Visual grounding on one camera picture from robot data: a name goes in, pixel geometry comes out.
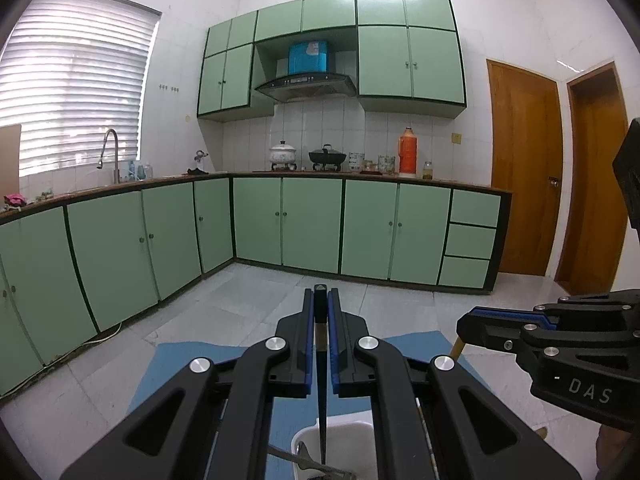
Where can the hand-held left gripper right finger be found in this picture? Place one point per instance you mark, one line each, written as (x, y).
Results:
(334, 350)

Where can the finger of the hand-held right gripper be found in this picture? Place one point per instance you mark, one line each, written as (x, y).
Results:
(505, 314)
(490, 332)

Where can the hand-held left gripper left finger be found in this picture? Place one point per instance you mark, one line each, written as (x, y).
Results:
(309, 350)

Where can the tan bamboo chopstick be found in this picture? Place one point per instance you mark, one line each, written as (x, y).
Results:
(457, 350)

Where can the black chopstick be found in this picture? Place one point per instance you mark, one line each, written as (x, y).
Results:
(320, 305)

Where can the white plastic utensil holder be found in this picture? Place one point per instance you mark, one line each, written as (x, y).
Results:
(350, 445)

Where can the large steel spoon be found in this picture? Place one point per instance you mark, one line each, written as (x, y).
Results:
(302, 450)

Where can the person's right hand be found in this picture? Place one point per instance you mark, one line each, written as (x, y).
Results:
(617, 452)

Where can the green lower kitchen cabinets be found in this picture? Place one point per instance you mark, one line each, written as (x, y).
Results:
(310, 225)

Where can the green kitchen cabinets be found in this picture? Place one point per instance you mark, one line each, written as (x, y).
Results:
(310, 225)
(430, 60)

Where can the closed wooden door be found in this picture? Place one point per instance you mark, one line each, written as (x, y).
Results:
(525, 170)

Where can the blue tablecloth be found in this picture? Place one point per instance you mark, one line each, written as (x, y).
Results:
(165, 385)

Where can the recessed wooden door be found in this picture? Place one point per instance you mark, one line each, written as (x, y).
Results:
(595, 185)

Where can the small glass jar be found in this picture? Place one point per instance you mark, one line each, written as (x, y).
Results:
(427, 171)

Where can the orange thermos flask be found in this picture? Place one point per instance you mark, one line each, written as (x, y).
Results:
(407, 155)

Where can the patterned glass jar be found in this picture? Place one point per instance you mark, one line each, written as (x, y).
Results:
(387, 164)
(356, 161)

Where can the black wok with lid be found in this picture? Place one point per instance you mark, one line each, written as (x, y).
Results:
(327, 156)

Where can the white lidded pot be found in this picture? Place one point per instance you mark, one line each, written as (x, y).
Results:
(283, 154)

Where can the small silver object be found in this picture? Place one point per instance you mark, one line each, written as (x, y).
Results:
(201, 157)

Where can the black range hood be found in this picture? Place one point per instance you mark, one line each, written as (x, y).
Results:
(305, 87)

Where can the green upper kitchen cabinets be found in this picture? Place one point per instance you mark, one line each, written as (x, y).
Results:
(430, 60)

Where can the steel kitchen faucet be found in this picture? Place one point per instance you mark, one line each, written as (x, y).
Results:
(118, 160)

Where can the blue box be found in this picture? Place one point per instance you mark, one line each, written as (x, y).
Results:
(307, 57)

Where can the pink cloth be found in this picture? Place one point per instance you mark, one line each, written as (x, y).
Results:
(14, 200)

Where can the white window blinds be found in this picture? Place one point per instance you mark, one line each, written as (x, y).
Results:
(75, 85)

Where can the cardboard sheet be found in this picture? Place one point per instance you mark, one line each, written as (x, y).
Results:
(10, 157)

